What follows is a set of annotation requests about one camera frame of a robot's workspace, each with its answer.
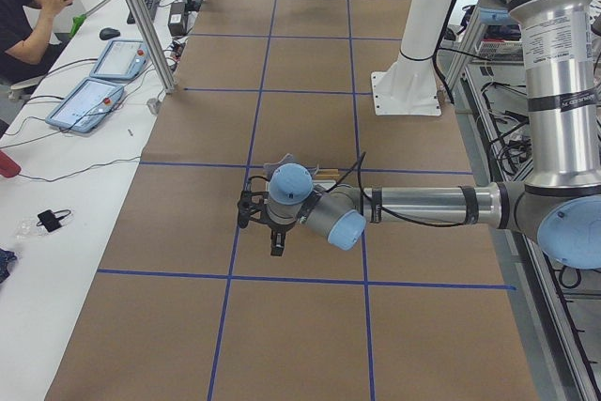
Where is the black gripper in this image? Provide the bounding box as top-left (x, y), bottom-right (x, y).
top-left (265, 218), bottom-right (296, 256)

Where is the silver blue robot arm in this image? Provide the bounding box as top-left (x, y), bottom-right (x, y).
top-left (258, 0), bottom-right (600, 269)

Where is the white towel rack with wooden bars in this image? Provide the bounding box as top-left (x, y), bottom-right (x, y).
top-left (312, 168), bottom-right (340, 181)

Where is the black power adapter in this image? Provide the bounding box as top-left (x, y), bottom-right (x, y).
top-left (168, 1), bottom-right (189, 37)

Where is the black computer mouse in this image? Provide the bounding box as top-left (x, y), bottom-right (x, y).
top-left (99, 27), bottom-right (121, 40)

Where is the upper teach pendant tablet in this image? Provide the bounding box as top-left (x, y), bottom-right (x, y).
top-left (90, 39), bottom-right (147, 81)

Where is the teach pendant tablet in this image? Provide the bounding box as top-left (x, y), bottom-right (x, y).
top-left (45, 77), bottom-right (124, 133)
top-left (90, 39), bottom-right (147, 81)

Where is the small black device on table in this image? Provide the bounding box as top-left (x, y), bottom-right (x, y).
top-left (38, 209), bottom-right (62, 232)

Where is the lower teach pendant tablet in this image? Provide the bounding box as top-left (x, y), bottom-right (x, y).
top-left (45, 77), bottom-right (124, 133)

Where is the seated person in black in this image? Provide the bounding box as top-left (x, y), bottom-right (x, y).
top-left (1, 0), bottom-right (73, 84)

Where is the red object at table edge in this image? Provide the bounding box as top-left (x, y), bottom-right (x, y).
top-left (0, 151), bottom-right (21, 178)

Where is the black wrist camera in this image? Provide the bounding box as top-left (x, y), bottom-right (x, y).
top-left (237, 175), bottom-right (269, 229)

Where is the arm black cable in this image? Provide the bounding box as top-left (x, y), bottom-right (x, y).
top-left (328, 151), bottom-right (470, 228)

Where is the aluminium frame post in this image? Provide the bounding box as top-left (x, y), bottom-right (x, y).
top-left (126, 0), bottom-right (176, 94)

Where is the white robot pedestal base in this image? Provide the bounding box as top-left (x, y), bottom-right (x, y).
top-left (371, 0), bottom-right (453, 116)

